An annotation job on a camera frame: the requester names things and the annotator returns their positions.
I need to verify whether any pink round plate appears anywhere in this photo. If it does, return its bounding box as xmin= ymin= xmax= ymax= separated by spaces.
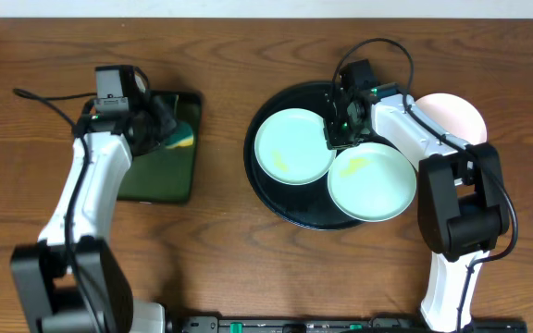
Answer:
xmin=415 ymin=92 xmax=488 ymax=144

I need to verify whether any mint green plate with stain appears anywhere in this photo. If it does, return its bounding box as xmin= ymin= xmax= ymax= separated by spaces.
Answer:
xmin=328 ymin=142 xmax=416 ymax=222

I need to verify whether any round black serving tray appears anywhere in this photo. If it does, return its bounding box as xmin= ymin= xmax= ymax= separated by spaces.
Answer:
xmin=243 ymin=80 xmax=402 ymax=231

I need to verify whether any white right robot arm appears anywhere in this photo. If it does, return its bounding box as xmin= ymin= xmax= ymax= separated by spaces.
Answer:
xmin=325 ymin=84 xmax=518 ymax=332

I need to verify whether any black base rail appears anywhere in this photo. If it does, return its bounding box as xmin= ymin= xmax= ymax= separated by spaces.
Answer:
xmin=180 ymin=314 xmax=529 ymax=333

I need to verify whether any black rectangular tray with water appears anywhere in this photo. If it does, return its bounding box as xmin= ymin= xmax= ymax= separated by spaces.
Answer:
xmin=118 ymin=92 xmax=202 ymax=204

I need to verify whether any green and yellow sponge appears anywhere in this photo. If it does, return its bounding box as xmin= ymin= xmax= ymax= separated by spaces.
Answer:
xmin=165 ymin=121 xmax=194 ymax=149

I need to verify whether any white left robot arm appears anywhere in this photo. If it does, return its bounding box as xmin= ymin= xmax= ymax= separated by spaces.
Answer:
xmin=10 ymin=94 xmax=178 ymax=332

